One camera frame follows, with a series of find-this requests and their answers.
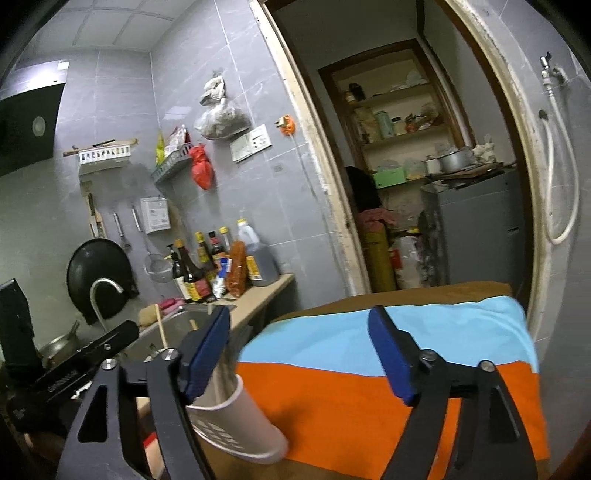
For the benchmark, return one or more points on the white wall socket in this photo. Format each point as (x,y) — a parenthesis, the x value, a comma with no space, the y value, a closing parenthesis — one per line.
(261,137)

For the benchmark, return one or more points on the pink cloth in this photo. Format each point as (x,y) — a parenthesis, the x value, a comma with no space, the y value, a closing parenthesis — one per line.
(171,304)

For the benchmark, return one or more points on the curved metal faucet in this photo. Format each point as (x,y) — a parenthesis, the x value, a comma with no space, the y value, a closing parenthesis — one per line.
(104,285)

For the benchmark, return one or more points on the grey cabinet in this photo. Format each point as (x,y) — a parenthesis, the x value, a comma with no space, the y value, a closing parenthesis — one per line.
(475,230)

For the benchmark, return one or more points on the metal cooking pot with ladle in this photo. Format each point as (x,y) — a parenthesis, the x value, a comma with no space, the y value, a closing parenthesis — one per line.
(57,346)

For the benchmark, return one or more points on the white wall box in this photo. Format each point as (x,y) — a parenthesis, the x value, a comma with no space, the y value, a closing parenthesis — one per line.
(154,214)

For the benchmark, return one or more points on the white and blue salt bag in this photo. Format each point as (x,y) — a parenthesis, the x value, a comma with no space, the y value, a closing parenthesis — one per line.
(221,277)

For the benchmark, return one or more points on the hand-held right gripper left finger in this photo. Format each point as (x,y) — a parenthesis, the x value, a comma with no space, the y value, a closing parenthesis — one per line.
(207,355)

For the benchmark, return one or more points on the yellow snack packet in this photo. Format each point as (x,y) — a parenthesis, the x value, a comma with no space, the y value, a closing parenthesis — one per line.
(160,147)

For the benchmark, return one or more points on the beige kitchen counter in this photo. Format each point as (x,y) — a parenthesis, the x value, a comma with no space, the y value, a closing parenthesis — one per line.
(263,295)

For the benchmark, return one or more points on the red and white packet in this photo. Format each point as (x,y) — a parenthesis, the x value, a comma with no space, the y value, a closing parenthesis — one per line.
(178,138)

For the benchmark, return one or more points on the white wall utensil rack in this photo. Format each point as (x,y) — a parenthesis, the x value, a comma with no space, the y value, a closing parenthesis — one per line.
(104,155)

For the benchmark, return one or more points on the wooden shelf unit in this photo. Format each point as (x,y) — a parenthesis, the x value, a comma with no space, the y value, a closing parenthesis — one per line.
(392,138)

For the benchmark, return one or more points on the metal wall tap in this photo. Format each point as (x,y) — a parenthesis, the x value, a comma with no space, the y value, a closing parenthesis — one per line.
(551,71)

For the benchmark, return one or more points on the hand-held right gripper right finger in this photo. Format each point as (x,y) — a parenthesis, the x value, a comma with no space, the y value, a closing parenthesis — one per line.
(392,360)

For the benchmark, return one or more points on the metal mesh strainer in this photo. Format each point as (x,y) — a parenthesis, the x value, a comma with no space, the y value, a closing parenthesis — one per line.
(157,270)

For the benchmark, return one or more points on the hanging wooden spatula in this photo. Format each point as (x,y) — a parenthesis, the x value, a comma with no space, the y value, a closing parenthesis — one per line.
(94,217)

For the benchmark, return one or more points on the green box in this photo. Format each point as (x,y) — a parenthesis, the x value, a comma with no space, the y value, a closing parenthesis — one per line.
(388,177)

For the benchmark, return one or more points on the beige sponge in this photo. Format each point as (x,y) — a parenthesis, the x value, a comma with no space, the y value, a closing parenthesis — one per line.
(147,316)

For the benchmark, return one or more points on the black wok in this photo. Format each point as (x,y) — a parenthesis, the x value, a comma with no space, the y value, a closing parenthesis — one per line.
(99,267)

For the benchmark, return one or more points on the hanging metal spatula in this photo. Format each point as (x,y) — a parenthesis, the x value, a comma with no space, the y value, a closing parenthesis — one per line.
(120,230)

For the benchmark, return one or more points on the wooden chopstick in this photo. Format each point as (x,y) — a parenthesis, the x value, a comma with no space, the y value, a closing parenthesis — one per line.
(161,327)

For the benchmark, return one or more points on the yellow gas cylinder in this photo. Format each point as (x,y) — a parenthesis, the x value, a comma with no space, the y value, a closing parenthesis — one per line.
(378,258)

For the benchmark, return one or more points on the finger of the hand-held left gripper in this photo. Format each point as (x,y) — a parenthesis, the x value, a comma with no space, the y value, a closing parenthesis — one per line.
(87,360)

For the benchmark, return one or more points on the stainless steel sink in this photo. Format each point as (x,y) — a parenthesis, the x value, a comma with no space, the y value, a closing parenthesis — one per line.
(184,323)

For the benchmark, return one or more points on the large dark liquid jug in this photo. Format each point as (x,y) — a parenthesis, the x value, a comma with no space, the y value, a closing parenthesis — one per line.
(261,261)

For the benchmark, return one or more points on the dark bottle red cap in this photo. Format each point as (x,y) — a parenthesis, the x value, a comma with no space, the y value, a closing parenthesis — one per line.
(214,244)

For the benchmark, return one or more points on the dark hanging jacket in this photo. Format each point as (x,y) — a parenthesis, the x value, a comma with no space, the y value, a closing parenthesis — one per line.
(364,189)

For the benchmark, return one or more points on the white crumpled rag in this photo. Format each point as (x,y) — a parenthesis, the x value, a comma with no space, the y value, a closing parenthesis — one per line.
(485,150)

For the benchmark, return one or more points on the red plastic bag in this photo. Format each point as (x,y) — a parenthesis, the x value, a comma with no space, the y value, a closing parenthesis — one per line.
(202,168)

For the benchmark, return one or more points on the white crumpled bag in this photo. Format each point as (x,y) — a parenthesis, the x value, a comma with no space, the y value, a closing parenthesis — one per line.
(213,90)

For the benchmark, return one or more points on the tall dark yellow-cap bottle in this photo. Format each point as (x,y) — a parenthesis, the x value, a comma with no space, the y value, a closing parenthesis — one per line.
(202,251)

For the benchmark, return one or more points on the orange plug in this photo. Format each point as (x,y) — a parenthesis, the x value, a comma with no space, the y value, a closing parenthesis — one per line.
(286,124)

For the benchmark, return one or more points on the pink rag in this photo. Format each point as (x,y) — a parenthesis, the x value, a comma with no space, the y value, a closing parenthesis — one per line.
(376,217)

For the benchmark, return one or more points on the red chili powder bag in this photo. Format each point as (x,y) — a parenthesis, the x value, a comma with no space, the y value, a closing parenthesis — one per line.
(238,270)

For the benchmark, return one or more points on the perforated utensil holder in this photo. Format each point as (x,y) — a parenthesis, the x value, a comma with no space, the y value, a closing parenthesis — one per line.
(244,429)

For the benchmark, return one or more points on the black range hood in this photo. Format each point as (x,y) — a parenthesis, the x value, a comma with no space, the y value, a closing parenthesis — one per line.
(27,120)

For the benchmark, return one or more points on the clear bag of dried goods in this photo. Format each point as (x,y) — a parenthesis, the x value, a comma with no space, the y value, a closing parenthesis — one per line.
(221,121)

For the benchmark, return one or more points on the blue orange striped cloth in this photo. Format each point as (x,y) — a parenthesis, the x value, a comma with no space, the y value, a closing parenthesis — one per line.
(346,406)

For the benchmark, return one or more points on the clear bottle yellow cap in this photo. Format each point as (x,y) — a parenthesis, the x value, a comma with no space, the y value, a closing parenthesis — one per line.
(225,237)

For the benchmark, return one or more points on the translucent plastic bag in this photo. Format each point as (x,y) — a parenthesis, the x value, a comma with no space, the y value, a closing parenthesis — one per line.
(408,258)

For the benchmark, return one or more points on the white light switch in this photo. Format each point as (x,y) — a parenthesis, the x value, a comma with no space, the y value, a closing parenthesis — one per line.
(240,148)

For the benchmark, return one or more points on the wooden door frame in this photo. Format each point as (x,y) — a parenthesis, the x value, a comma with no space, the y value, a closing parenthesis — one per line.
(323,175)

